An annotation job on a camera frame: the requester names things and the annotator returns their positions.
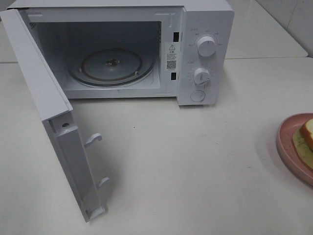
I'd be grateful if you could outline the white timer knob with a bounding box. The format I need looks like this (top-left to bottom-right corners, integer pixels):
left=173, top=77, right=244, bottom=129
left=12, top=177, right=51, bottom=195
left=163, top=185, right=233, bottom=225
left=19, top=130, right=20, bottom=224
left=193, top=68, right=211, bottom=86

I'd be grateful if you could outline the upper white power knob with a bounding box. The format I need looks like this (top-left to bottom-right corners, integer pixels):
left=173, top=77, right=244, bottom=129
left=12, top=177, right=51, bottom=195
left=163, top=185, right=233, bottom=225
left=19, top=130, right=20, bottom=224
left=197, top=35, right=217, bottom=57

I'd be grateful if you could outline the pink round plate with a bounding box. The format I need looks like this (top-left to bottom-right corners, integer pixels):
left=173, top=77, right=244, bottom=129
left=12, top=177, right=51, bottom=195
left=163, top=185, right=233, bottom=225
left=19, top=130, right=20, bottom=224
left=276, top=113, right=313, bottom=186

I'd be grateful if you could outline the glass microwave turntable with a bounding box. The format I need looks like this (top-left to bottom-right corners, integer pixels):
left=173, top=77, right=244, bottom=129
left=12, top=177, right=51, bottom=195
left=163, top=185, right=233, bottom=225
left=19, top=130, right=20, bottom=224
left=67, top=47, right=155, bottom=87

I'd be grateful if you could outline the round white door button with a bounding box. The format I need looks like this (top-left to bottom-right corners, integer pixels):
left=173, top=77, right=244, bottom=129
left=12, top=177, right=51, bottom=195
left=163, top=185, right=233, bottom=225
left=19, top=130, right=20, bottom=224
left=190, top=90, right=205, bottom=102

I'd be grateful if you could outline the white bread sandwich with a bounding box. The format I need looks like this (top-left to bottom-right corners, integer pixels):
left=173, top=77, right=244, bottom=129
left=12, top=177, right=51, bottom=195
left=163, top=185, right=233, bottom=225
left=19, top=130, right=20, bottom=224
left=292, top=119, right=313, bottom=170

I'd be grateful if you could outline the white microwave oven body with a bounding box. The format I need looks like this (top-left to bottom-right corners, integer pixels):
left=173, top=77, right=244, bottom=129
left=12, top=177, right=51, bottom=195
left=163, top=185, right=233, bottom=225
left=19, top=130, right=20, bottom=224
left=6, top=0, right=234, bottom=105

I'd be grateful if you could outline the white microwave door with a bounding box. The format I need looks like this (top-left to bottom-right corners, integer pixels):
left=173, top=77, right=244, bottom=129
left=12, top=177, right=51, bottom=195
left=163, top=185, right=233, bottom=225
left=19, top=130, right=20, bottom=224
left=0, top=9, right=108, bottom=222

